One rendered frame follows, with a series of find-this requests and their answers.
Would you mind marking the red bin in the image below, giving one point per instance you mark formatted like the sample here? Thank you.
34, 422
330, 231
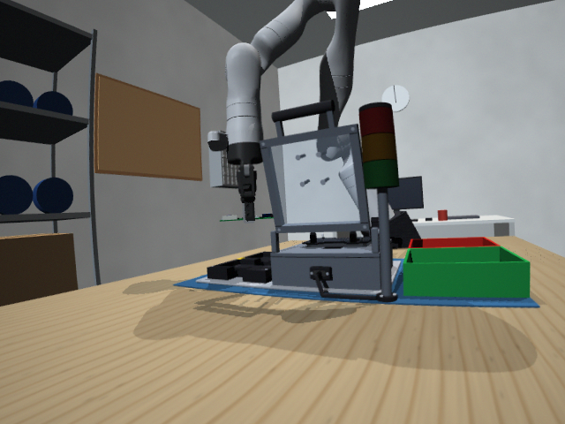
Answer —
451, 242

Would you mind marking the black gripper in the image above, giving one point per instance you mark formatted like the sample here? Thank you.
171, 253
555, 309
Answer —
248, 154

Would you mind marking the green bin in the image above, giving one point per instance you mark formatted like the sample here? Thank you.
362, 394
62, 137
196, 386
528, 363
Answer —
466, 272

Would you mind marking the green circuit board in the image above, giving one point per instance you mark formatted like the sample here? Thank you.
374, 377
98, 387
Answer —
234, 218

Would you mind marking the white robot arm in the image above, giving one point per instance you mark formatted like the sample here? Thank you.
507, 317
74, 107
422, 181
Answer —
245, 65

